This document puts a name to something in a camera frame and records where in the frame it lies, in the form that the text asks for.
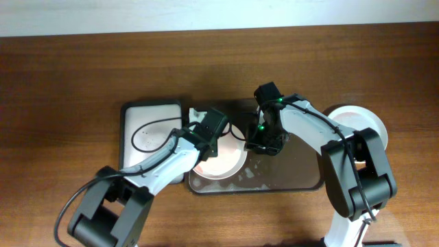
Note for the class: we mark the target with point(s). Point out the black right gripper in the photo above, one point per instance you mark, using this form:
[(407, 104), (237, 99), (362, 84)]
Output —
[(252, 142)]

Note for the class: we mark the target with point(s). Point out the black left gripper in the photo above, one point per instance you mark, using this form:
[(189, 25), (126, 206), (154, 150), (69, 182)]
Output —
[(215, 149)]

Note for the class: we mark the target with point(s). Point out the pink plate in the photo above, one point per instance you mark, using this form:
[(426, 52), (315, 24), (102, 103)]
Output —
[(230, 159)]

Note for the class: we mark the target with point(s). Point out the cream plate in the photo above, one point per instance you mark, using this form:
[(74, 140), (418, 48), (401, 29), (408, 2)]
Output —
[(359, 118)]

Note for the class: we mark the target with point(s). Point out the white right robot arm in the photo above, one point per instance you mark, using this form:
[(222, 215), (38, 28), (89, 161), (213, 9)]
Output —
[(353, 163)]

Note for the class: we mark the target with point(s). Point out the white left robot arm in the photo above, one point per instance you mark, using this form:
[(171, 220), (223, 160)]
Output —
[(115, 205)]

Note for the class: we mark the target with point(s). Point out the large brown tray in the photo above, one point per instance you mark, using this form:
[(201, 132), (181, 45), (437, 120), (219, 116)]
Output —
[(295, 168)]

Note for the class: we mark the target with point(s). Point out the small black tray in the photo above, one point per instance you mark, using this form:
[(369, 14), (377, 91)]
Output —
[(144, 126)]

